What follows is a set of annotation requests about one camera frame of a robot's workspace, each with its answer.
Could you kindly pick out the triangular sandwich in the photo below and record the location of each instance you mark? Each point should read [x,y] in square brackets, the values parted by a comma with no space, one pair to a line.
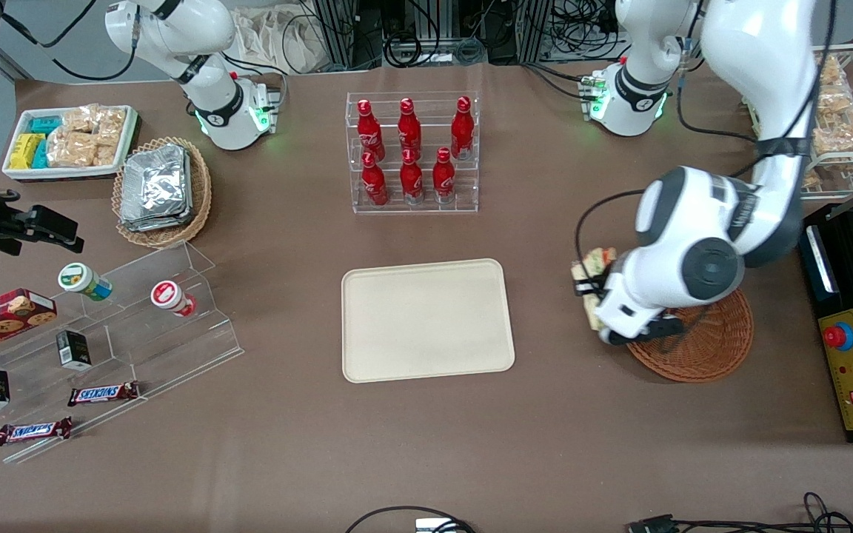
[595,263]

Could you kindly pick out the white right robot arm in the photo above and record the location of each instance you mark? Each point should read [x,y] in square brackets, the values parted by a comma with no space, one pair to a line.
[175,29]

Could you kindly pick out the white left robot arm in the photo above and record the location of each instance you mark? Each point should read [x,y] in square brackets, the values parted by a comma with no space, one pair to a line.
[760,44]

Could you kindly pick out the white rectangular snack tray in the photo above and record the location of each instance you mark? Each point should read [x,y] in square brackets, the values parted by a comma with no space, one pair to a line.
[64,172]

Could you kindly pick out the round brown wicker basket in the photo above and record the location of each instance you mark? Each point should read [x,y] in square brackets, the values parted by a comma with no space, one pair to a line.
[715,348]

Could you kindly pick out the oval brown wicker basket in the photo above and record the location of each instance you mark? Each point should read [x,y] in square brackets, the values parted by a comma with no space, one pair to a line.
[201,200]

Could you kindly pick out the beige plastic tray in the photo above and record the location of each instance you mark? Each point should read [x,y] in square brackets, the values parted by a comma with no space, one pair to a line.
[426,322]

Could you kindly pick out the teal snack packet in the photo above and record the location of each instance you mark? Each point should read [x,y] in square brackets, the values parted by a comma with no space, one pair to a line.
[45,125]
[41,155]

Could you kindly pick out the green lid cup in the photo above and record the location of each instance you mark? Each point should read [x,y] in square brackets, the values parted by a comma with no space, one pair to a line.
[80,280]

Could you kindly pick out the yellow snack packet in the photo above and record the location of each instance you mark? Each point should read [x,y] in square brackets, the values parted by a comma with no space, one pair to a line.
[25,151]

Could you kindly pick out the rice cracker bag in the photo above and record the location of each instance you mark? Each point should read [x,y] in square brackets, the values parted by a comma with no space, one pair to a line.
[71,149]
[112,124]
[106,154]
[81,118]

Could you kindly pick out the red plaid cookie box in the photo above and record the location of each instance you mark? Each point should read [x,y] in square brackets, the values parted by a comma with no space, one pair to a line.
[1,320]

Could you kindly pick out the silver foil packs stack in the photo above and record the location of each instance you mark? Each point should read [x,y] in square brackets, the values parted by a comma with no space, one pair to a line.
[156,189]

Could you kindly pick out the red lid cup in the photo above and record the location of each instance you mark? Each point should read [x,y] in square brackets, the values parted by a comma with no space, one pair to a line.
[169,296]

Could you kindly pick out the clear acrylic stepped shelf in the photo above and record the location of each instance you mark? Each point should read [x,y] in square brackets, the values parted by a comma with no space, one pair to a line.
[160,348]

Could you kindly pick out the snickers chocolate bar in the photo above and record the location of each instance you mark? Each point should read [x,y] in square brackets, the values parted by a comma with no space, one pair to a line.
[32,431]
[103,394]

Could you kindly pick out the clear acrylic bottle rack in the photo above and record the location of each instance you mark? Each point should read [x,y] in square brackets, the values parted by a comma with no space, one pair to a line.
[426,211]

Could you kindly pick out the red cola bottle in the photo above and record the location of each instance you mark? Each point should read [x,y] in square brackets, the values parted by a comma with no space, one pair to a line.
[409,132]
[370,133]
[375,185]
[462,132]
[443,181]
[412,183]

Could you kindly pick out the red emergency stop button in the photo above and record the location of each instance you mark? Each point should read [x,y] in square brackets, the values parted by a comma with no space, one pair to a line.
[837,337]

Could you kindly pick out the clear bagged pastry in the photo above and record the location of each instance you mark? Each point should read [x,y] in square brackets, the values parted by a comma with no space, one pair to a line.
[845,133]
[831,72]
[835,100]

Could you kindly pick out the white power adapter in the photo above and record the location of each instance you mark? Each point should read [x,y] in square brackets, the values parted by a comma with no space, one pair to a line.
[434,526]

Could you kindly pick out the beige cloth bag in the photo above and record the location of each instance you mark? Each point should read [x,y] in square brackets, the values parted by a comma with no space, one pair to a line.
[278,41]

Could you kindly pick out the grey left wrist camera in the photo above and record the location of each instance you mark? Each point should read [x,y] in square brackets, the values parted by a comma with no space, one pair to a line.
[649,329]

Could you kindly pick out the aluminium frame post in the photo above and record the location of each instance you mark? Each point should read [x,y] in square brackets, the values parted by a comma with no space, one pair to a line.
[334,33]
[536,29]

